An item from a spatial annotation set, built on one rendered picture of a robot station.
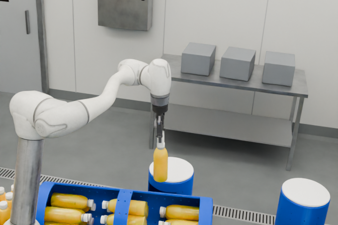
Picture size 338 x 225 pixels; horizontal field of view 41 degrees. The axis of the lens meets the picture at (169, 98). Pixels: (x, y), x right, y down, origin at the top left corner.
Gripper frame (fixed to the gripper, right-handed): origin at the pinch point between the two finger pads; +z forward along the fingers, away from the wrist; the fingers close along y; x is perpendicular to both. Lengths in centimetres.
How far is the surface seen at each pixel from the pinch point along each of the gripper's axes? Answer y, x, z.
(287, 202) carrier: 25, -71, 56
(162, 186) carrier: 31, 3, 53
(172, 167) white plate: 46, -2, 50
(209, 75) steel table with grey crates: 247, -25, 74
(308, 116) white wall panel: 299, -146, 148
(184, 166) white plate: 48, -10, 50
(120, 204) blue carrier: -17.3, 18.3, 27.0
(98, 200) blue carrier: 2, 34, 41
